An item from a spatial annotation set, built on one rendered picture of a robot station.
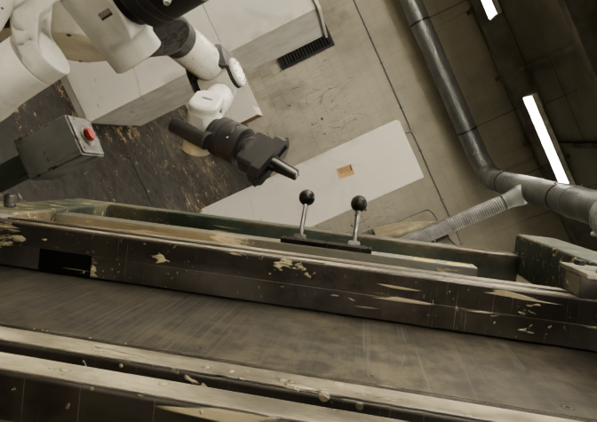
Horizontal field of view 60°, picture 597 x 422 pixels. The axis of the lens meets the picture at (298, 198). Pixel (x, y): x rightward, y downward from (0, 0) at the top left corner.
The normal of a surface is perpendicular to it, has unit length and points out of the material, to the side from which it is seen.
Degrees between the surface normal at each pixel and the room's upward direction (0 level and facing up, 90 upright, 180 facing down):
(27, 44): 84
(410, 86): 90
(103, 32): 105
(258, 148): 72
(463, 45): 90
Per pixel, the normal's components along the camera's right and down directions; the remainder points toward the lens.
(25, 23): 0.19, 0.47
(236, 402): 0.11, -0.99
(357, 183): -0.10, 0.11
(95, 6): -0.13, 0.63
